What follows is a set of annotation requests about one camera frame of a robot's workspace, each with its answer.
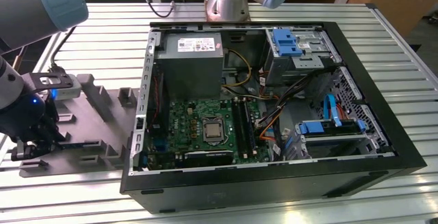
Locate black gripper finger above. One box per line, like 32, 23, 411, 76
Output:
9, 138, 40, 162
32, 123, 68, 157

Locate black RAM slot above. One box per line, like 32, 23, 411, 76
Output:
235, 97, 248, 158
239, 98, 253, 157
231, 97, 244, 159

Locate grey parts rack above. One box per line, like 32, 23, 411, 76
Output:
18, 73, 141, 178

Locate green motherboard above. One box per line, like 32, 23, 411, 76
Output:
145, 97, 275, 170

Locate black graphics card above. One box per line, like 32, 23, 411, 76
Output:
175, 149, 236, 169

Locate silver CPU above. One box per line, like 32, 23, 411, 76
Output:
204, 123, 224, 138

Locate grey power supply unit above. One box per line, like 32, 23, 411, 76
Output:
153, 31, 225, 102

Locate black PC case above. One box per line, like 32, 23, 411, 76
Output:
119, 21, 428, 214

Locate hard disk in blue carrier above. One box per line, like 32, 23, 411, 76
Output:
295, 120, 367, 139

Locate silver metal drive cage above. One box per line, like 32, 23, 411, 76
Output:
263, 27, 343, 87

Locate silver metal disk bay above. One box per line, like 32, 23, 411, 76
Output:
285, 131, 395, 165

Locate brown wooden cabinet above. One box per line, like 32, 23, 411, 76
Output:
347, 0, 438, 39

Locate black chair base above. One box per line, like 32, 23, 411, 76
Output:
422, 10, 438, 26

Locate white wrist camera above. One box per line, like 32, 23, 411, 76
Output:
37, 74, 84, 101

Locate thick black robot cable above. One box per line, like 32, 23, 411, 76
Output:
46, 26, 78, 75

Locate wire locking lever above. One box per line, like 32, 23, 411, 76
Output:
223, 120, 231, 145

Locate black and white wires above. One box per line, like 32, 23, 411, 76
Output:
221, 85, 280, 101

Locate orange and red wires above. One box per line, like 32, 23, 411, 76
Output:
256, 110, 285, 142

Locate yellow and black wires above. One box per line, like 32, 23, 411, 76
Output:
221, 49, 253, 89

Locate red and black wires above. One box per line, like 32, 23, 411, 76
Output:
256, 66, 275, 100

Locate blue SATA cable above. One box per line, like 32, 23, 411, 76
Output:
321, 94, 343, 128
283, 134, 296, 159

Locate black cable bundle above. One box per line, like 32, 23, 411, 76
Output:
255, 66, 338, 129

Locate blue plastic drive bracket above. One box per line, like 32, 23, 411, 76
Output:
272, 28, 304, 57

